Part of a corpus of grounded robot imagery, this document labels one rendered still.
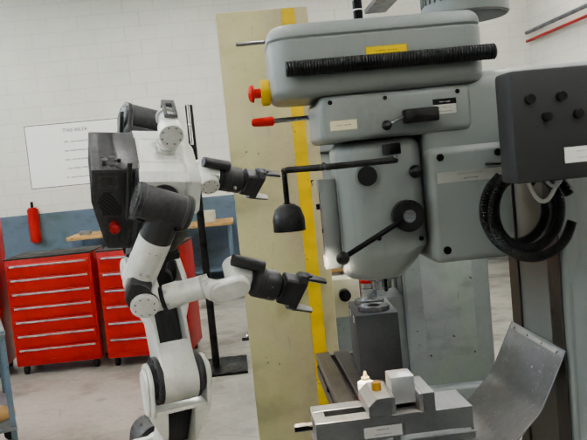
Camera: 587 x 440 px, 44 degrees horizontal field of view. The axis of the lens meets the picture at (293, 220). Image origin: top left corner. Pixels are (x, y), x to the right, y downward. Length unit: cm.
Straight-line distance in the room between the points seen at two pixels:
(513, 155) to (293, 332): 224
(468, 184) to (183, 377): 102
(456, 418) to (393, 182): 53
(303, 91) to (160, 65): 929
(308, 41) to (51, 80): 957
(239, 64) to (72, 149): 764
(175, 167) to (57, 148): 899
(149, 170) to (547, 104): 105
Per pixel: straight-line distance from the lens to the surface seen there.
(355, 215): 164
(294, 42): 160
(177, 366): 220
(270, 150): 343
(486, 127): 169
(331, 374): 221
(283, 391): 359
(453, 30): 167
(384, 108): 162
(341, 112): 160
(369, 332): 209
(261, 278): 206
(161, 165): 203
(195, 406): 227
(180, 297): 205
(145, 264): 197
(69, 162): 1095
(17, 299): 665
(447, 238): 166
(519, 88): 144
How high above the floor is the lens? 160
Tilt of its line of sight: 5 degrees down
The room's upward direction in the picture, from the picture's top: 6 degrees counter-clockwise
